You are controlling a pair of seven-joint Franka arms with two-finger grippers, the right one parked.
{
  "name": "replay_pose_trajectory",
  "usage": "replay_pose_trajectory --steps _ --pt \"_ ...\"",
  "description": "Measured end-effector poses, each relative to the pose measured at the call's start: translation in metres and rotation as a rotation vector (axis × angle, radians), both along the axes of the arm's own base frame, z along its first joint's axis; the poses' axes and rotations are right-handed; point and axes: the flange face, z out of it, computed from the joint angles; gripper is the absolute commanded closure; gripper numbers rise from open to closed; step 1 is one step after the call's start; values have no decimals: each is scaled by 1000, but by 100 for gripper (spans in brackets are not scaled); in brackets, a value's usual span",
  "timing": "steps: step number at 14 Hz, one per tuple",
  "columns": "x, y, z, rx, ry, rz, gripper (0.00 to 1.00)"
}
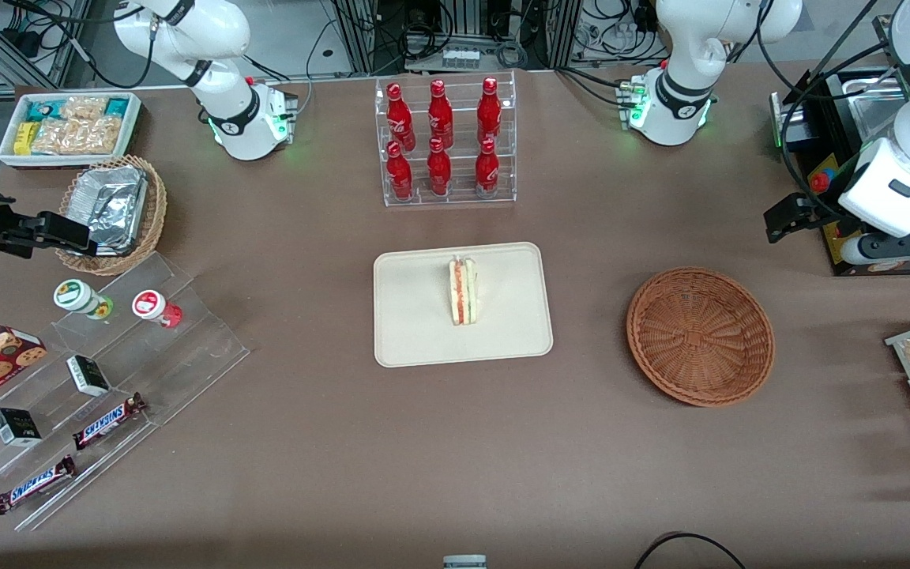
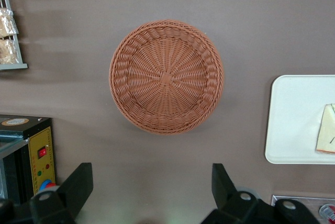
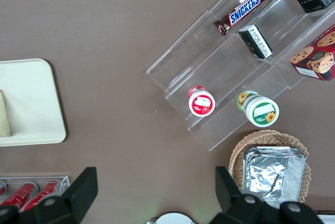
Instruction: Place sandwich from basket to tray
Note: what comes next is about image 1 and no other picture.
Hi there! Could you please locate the green lid cup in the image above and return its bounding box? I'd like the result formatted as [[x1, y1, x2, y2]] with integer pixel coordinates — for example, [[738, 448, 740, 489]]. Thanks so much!
[[53, 279, 115, 320]]

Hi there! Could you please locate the red cola bottle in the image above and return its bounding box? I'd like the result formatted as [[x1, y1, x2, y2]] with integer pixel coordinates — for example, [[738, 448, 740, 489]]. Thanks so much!
[[477, 77, 502, 145], [427, 138, 453, 197], [386, 83, 416, 151], [428, 79, 454, 149], [386, 141, 415, 201], [475, 138, 500, 198]]

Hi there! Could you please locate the red lid cup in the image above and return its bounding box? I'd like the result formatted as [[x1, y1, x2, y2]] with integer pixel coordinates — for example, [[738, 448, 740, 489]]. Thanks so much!
[[132, 290, 183, 329]]

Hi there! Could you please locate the beige plastic serving tray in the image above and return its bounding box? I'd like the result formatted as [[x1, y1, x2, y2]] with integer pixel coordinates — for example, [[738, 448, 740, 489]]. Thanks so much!
[[373, 242, 554, 368]]

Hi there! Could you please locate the large clear cracker bag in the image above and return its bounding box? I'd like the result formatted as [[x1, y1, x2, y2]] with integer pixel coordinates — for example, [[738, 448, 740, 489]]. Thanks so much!
[[32, 117, 122, 156]]

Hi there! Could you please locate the small clear cracker bag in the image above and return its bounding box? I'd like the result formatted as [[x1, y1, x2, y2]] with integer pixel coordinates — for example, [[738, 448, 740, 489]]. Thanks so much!
[[60, 96, 108, 121]]

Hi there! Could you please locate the white rectangular snack bin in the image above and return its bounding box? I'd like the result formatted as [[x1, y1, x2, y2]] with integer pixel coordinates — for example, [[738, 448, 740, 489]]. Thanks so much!
[[0, 92, 142, 168]]

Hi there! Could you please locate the aluminium foil container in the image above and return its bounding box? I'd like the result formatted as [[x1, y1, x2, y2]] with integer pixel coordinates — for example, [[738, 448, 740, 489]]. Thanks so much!
[[67, 164, 149, 255]]

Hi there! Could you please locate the black countertop appliance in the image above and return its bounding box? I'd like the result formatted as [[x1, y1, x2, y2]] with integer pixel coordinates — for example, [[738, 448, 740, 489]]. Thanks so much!
[[769, 67, 910, 277]]

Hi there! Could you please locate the triangular sandwich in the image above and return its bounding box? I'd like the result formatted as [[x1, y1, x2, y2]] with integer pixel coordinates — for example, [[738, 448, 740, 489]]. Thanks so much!
[[447, 254, 480, 326]]

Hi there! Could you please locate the small tan wicker basket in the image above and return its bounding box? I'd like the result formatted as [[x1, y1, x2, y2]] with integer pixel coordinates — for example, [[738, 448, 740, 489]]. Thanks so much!
[[55, 155, 167, 277]]

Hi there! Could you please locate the clear acrylic stepped display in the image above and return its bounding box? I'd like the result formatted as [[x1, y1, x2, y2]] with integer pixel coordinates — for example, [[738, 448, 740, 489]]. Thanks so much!
[[0, 251, 251, 532]]

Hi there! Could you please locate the Snickers chocolate bar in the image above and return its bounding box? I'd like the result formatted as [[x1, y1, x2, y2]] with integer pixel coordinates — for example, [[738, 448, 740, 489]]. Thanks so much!
[[0, 455, 77, 515], [73, 393, 148, 450]]

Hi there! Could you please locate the small black box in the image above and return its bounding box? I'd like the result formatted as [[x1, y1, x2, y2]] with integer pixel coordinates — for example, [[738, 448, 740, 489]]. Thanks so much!
[[66, 355, 111, 397], [0, 408, 43, 447]]

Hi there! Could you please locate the steel appliance tray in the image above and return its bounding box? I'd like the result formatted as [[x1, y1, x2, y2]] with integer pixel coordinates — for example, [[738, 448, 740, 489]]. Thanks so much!
[[848, 79, 910, 147]]

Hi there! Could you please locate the black floor cable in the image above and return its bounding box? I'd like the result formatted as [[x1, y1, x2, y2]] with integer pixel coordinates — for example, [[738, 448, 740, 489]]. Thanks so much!
[[633, 531, 748, 569]]

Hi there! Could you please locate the large brown wicker basket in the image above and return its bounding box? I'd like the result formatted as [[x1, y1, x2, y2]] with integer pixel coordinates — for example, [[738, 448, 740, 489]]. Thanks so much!
[[626, 267, 776, 408]]

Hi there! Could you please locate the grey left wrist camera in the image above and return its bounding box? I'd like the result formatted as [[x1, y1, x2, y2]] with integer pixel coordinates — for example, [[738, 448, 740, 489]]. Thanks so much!
[[840, 233, 910, 267]]

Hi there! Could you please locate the clear acrylic bottle rack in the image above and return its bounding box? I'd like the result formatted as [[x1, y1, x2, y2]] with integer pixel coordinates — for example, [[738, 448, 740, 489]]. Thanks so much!
[[374, 70, 517, 208]]

